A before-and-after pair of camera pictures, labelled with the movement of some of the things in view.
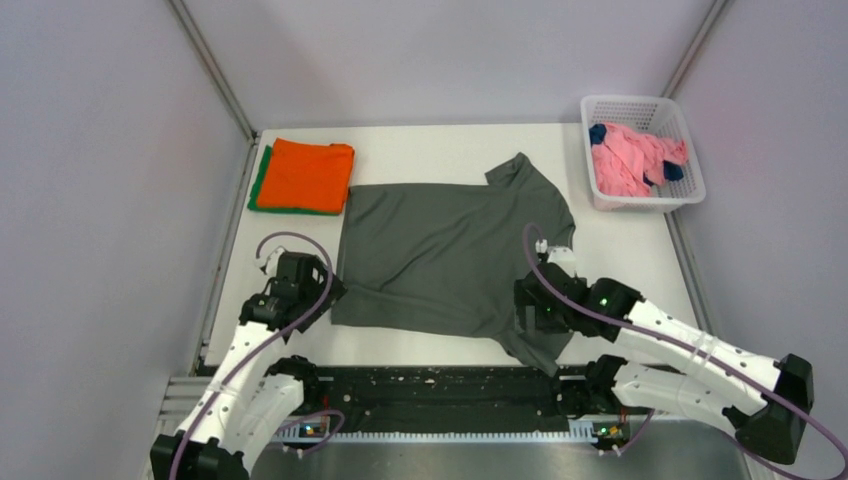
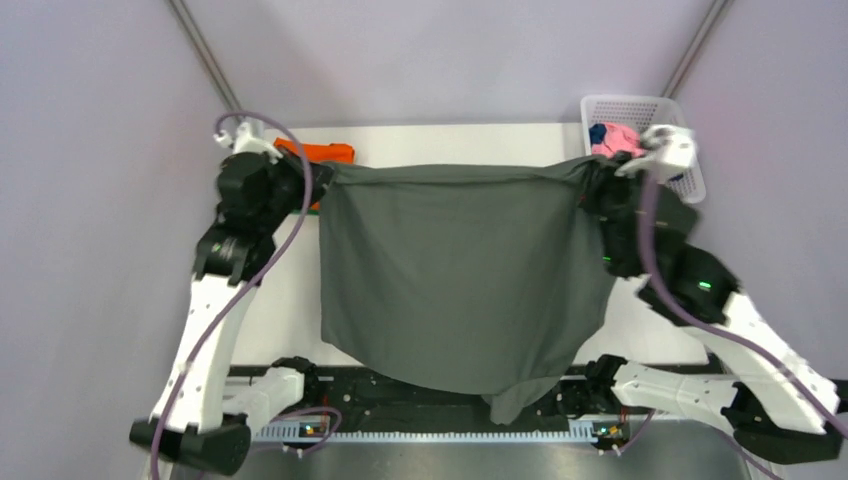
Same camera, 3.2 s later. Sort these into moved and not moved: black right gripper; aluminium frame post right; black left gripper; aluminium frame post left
Moved: black right gripper; black left gripper
Not moved: aluminium frame post left; aluminium frame post right
